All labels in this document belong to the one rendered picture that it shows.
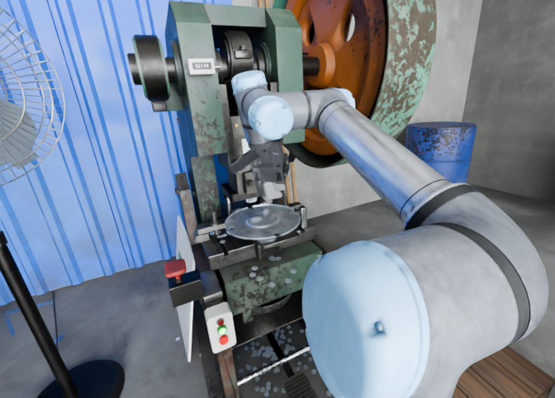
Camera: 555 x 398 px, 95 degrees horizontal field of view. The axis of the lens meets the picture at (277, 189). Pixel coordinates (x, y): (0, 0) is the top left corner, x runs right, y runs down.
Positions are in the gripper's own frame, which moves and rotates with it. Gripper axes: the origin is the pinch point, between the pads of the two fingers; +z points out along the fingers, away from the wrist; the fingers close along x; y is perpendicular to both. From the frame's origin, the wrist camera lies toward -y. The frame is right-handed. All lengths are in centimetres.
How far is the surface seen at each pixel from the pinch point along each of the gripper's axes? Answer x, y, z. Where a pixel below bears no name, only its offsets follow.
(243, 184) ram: 13.6, -15.3, 5.6
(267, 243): -4.8, -1.7, 14.8
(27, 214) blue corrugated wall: 15, -180, 39
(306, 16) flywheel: 74, 1, -38
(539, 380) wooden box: -11, 81, 58
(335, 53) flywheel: 55, 15, -27
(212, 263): -9.2, -23.1, 24.4
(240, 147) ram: 18.8, -15.0, -7.0
